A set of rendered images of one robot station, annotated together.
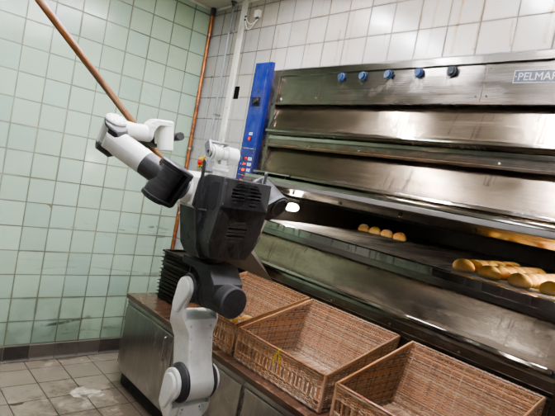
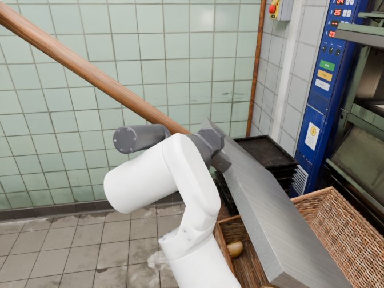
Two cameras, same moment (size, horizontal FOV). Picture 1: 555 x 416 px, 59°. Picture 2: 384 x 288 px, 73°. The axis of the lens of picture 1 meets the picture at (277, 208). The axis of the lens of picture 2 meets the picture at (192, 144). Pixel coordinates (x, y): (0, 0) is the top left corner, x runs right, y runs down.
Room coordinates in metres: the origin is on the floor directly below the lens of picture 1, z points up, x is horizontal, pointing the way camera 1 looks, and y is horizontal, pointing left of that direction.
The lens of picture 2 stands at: (1.96, 0.13, 1.50)
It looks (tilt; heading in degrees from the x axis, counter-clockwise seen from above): 29 degrees down; 33
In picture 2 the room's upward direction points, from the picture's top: straight up
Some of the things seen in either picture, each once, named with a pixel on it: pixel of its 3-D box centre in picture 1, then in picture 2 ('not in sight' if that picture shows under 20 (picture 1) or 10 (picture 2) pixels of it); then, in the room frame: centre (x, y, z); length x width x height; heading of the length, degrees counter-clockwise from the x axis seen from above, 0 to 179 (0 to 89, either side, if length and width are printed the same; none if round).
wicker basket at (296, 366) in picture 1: (315, 347); not in sight; (2.17, -0.28, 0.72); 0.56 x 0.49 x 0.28; 43
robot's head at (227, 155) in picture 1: (223, 158); not in sight; (1.85, 0.24, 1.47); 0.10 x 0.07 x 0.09; 127
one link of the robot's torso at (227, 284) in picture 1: (213, 285); not in sight; (1.77, 0.18, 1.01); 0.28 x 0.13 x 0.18; 42
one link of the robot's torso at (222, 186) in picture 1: (220, 212); not in sight; (1.79, 0.20, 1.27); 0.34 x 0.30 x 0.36; 127
